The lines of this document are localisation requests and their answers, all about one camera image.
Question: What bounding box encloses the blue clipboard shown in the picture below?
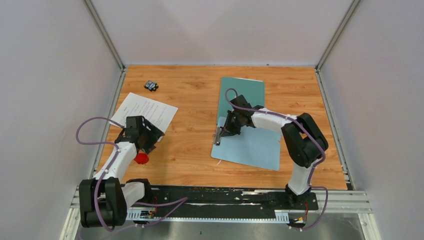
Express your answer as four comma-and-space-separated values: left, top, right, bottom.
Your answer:
211, 126, 281, 171

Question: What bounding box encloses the teal green folder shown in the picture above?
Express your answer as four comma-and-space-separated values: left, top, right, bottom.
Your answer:
216, 76, 265, 124

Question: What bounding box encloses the printed paper sheet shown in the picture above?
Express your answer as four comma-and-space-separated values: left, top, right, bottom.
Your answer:
111, 92, 178, 133
234, 77, 263, 82

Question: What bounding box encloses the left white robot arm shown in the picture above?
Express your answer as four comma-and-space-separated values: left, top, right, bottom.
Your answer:
78, 115, 165, 231

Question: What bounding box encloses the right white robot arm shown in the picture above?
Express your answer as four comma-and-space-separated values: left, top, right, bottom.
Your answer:
220, 95, 329, 209

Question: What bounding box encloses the red small object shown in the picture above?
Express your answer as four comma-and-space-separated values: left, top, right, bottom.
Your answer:
134, 153, 150, 165

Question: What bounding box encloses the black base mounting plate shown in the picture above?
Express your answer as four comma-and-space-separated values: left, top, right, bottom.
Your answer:
134, 185, 319, 220

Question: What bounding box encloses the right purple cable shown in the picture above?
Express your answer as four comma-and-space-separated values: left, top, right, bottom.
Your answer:
224, 88, 329, 232

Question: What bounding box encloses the aluminium frame rail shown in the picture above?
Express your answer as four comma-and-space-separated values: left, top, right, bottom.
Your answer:
71, 186, 374, 224

